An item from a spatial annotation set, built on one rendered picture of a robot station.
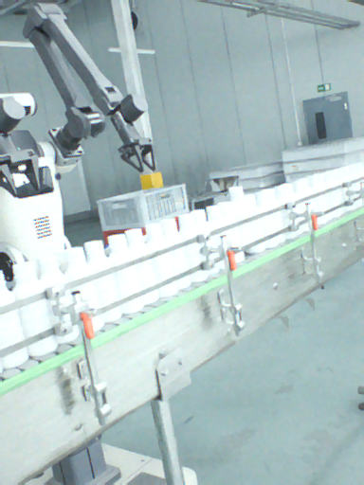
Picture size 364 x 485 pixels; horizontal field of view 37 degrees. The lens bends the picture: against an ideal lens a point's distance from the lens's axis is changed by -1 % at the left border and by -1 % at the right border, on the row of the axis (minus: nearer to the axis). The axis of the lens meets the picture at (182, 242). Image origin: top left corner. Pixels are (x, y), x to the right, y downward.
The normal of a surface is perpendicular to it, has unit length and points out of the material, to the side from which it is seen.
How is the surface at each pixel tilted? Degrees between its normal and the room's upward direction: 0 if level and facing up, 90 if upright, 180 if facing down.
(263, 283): 90
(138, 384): 90
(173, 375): 90
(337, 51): 90
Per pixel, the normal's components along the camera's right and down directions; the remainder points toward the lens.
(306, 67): -0.62, 0.22
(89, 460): 0.77, -0.04
